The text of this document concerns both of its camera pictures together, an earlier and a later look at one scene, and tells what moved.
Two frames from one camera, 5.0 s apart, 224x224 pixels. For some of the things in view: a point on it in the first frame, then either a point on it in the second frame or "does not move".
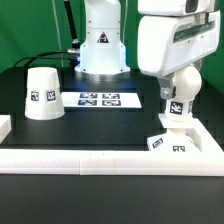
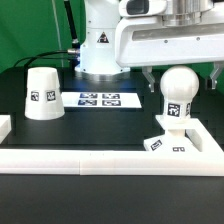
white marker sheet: [101, 99] does not move
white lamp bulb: [187, 81] does not move
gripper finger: [167, 90] → [147, 71]
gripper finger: [198, 64] → [217, 68]
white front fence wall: [108, 162] does not move
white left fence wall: [5, 126] does not move
